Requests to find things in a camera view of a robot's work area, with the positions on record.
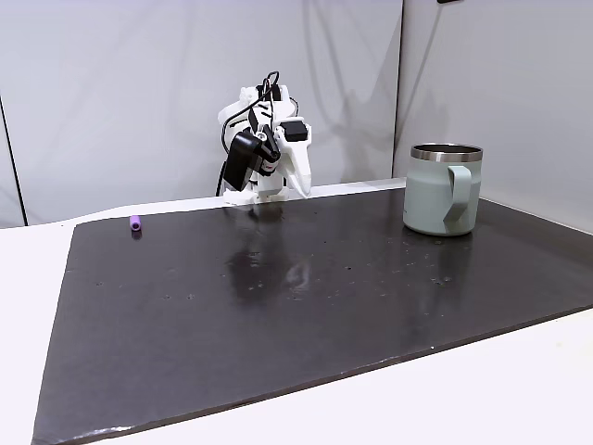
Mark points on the black camera box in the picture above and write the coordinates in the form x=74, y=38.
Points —
x=241, y=160

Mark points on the black table mat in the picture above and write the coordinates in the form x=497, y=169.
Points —
x=278, y=315

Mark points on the purple pen grip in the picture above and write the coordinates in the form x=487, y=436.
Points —
x=135, y=224

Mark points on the black object at wall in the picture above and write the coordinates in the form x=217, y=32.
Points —
x=449, y=1

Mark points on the pale green metal cup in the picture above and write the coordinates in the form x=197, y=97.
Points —
x=428, y=199

